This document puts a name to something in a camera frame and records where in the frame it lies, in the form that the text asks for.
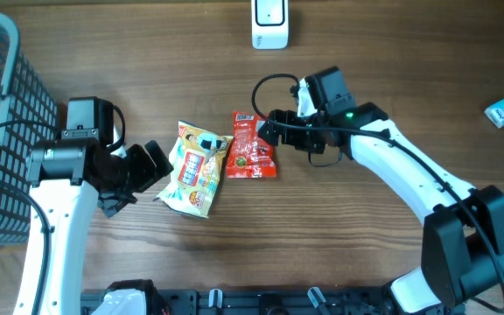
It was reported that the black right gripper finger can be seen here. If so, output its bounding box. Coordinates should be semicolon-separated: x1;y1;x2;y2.
258;118;284;146
269;109;298;125

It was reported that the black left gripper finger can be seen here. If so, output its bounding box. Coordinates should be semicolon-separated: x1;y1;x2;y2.
97;193;137;218
144;140;174;179

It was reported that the red snack bag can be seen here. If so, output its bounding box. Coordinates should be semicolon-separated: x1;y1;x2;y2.
226;112;277;179

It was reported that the yellow wet wipes pack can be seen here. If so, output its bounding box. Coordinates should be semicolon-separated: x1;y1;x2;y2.
155;121;234;219

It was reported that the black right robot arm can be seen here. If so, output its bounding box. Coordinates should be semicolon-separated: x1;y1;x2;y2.
259;67;504;314

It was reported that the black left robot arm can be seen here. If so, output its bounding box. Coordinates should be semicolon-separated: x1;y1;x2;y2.
14;96;173;314

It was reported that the white barcode scanner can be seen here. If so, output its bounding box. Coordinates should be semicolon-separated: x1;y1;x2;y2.
250;0;290;50

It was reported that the grey plastic shopping basket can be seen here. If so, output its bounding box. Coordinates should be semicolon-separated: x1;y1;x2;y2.
0;13;60;246

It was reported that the black left camera cable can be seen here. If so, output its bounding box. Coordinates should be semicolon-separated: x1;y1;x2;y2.
0;119;60;315

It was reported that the black camera cable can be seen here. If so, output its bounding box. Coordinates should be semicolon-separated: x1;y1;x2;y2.
0;119;60;315
250;73;504;314

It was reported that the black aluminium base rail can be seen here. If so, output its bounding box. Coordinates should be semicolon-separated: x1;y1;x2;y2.
80;286;467;315

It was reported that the black right camera cable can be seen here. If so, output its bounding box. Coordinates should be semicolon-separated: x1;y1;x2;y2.
250;73;504;314

